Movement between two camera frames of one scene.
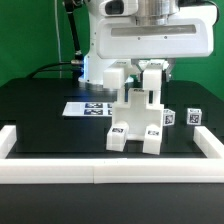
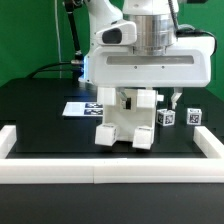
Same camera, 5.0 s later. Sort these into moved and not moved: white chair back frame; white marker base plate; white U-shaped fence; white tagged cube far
Moved: white chair back frame
Not moved: white U-shaped fence; white marker base plate; white tagged cube far
